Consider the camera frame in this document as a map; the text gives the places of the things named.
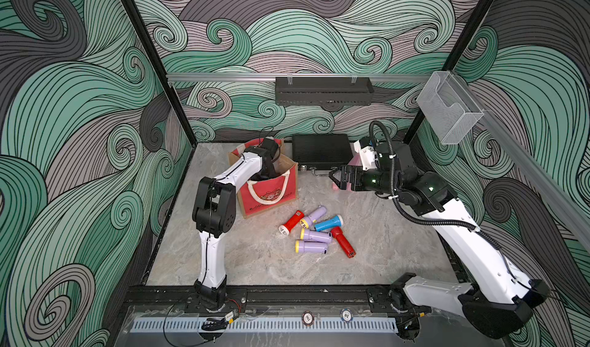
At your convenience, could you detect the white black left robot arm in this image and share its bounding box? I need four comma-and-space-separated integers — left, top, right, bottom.
192, 138, 280, 310

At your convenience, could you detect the purple flashlight middle row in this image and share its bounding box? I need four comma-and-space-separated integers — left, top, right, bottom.
300, 228, 332, 244

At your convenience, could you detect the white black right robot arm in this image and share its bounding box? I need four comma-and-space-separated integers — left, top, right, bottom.
328, 121, 549, 339

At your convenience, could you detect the clear plastic wall bin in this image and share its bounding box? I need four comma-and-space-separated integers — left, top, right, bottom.
416, 71, 484, 145

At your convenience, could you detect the aluminium rail wall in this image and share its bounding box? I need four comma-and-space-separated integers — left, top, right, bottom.
166, 72, 431, 83
449, 72, 590, 240

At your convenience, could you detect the white slotted cable duct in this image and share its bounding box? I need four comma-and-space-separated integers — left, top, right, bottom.
130, 317, 398, 334

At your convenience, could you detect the pink metronome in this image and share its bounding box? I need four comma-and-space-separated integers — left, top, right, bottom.
348, 153, 364, 167

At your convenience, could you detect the black front mounting rail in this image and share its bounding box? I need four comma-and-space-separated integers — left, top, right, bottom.
124, 284, 409, 310

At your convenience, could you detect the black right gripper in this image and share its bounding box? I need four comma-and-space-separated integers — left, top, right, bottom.
329, 165, 399, 197

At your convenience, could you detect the aluminium rail right wall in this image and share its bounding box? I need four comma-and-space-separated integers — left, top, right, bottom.
449, 72, 590, 240

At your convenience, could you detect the blue flashlight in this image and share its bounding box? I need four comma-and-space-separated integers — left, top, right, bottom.
314, 214, 343, 232

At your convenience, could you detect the red flashlight white head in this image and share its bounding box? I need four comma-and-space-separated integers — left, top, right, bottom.
278, 210, 304, 236

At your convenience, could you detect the aluminium rail back wall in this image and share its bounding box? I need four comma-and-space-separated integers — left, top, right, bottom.
166, 72, 431, 83

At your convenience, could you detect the purple flashlight row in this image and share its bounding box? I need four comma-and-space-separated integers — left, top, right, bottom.
295, 240, 328, 254
300, 228, 332, 244

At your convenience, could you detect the purple flashlight lower row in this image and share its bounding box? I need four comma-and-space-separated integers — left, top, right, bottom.
295, 240, 328, 254

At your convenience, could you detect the purple flashlight centre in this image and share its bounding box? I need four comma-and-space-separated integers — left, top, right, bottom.
299, 206, 327, 228

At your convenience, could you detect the black hard carry case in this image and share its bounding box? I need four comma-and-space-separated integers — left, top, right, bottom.
292, 134, 353, 170

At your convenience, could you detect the black wall-mounted shelf tray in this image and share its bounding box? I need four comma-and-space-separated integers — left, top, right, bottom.
274, 76, 375, 107

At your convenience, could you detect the red canvas tote bag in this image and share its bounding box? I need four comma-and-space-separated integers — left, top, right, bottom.
237, 138, 298, 218

